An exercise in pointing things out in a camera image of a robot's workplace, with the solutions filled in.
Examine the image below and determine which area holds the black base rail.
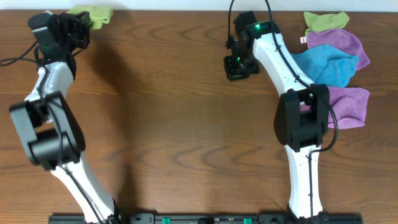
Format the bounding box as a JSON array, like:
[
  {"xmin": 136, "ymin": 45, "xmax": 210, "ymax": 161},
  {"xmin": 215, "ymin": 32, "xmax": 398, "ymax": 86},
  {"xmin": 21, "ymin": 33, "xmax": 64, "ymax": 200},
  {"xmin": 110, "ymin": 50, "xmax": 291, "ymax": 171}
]
[{"xmin": 48, "ymin": 212, "xmax": 364, "ymax": 224}]

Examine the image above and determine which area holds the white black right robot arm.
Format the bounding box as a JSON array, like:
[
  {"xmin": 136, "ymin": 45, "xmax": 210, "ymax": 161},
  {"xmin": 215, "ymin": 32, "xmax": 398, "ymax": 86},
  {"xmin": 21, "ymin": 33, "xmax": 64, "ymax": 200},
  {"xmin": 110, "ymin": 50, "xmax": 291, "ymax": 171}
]
[{"xmin": 224, "ymin": 11, "xmax": 330, "ymax": 223}]

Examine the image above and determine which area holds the blue cloth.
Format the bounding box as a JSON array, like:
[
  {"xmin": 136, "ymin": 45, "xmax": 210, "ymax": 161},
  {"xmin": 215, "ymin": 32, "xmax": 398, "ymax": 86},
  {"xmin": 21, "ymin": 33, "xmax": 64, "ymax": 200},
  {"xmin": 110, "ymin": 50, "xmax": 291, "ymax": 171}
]
[{"xmin": 292, "ymin": 44, "xmax": 359, "ymax": 88}]

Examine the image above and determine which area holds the purple cloth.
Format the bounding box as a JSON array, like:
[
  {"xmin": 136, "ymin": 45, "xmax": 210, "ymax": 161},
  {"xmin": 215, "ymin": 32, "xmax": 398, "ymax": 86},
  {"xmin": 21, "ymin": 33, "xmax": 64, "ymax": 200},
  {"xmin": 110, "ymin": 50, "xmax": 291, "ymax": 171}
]
[
  {"xmin": 305, "ymin": 29, "xmax": 370, "ymax": 70},
  {"xmin": 300, "ymin": 86, "xmax": 371, "ymax": 129}
]

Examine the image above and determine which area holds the small green cloth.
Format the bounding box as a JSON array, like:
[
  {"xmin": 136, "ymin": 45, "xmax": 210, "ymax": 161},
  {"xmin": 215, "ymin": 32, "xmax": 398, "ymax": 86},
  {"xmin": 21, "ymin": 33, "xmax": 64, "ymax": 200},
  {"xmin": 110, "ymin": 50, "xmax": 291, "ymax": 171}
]
[{"xmin": 303, "ymin": 12, "xmax": 349, "ymax": 36}]

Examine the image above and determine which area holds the upper purple cloth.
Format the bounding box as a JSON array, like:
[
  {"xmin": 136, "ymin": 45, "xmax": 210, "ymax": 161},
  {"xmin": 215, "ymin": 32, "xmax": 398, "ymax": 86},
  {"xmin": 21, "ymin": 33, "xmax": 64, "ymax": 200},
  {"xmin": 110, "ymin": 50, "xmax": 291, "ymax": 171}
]
[{"xmin": 305, "ymin": 29, "xmax": 370, "ymax": 70}]

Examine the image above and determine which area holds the lower purple cloth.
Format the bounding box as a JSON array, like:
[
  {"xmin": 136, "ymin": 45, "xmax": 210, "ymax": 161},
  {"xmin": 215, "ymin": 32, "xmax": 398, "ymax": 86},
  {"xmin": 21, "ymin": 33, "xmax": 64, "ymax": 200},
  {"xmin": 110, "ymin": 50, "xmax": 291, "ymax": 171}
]
[{"xmin": 300, "ymin": 86, "xmax": 371, "ymax": 129}]

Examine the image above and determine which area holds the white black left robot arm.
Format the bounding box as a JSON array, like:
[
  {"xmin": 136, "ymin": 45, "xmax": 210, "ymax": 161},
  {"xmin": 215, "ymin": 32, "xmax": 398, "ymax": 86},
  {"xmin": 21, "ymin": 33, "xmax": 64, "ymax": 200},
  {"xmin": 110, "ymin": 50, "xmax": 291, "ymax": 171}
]
[{"xmin": 9, "ymin": 11, "xmax": 123, "ymax": 223}]

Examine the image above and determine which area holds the light green cloth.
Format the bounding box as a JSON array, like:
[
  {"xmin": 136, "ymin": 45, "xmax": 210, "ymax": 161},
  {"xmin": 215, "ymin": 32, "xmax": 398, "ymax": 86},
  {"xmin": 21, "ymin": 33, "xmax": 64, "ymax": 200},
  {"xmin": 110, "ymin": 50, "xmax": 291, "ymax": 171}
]
[{"xmin": 68, "ymin": 4, "xmax": 113, "ymax": 30}]

